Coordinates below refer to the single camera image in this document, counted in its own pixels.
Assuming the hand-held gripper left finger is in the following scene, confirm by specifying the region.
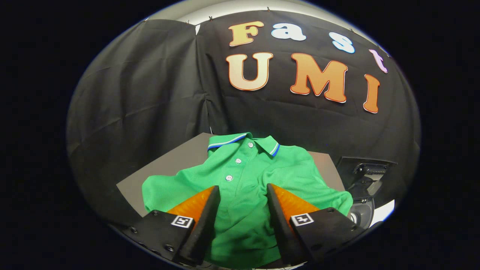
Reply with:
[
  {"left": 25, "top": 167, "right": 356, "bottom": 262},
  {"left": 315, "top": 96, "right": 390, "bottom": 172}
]
[{"left": 124, "top": 185, "right": 221, "bottom": 267}]

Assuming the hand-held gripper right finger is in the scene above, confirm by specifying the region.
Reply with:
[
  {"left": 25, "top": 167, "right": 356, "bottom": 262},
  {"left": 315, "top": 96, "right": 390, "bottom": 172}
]
[{"left": 266, "top": 183, "right": 370, "bottom": 265}]

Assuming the green polo shirt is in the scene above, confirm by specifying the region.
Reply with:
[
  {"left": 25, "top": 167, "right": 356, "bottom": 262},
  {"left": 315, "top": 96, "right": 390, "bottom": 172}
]
[{"left": 142, "top": 132, "right": 354, "bottom": 269}]

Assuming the dark glass washing machine lid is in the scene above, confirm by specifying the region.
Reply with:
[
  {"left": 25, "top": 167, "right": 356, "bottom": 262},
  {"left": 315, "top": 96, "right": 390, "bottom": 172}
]
[{"left": 335, "top": 156, "right": 398, "bottom": 200}]

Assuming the grey cabinet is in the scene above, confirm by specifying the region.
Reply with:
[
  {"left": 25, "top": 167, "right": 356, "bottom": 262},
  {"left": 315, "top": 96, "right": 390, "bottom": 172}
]
[{"left": 116, "top": 132, "right": 346, "bottom": 218}]

